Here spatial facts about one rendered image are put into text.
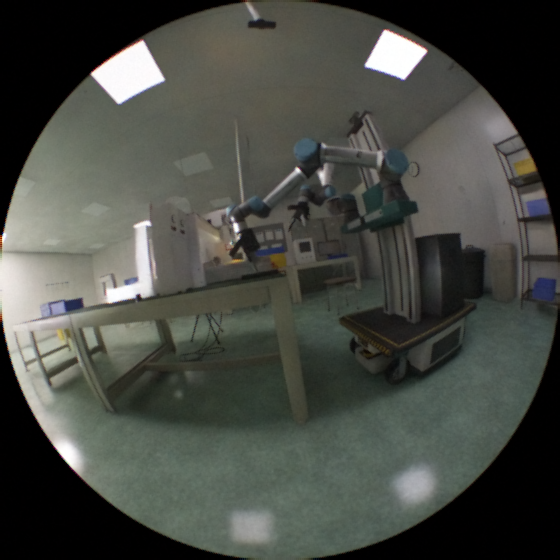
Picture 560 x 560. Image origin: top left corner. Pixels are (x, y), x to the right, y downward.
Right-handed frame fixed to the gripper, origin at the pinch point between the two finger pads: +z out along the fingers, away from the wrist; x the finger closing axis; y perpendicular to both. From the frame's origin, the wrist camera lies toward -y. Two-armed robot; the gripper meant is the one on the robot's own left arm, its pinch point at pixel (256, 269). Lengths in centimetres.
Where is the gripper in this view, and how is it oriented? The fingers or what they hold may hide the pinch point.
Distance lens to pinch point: 95.7
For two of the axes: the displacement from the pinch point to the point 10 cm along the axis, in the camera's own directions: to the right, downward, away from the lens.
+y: 9.1, -4.1, -0.4
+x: 0.1, -0.8, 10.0
